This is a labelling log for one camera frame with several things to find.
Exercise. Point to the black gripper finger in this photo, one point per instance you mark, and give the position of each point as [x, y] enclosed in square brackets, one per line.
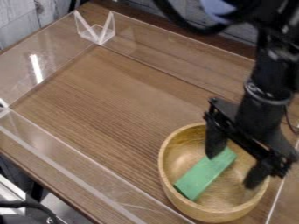
[216, 139]
[256, 175]

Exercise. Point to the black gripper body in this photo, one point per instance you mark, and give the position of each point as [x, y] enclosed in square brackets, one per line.
[251, 124]

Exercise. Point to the green rectangular block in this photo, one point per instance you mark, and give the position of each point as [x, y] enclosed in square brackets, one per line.
[193, 182]

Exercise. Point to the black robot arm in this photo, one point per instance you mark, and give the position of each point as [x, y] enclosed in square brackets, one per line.
[275, 20]

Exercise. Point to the brown wooden bowl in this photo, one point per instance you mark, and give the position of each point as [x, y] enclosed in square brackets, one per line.
[227, 200]

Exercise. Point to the clear acrylic corner bracket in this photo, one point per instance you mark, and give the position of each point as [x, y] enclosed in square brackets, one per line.
[99, 34]

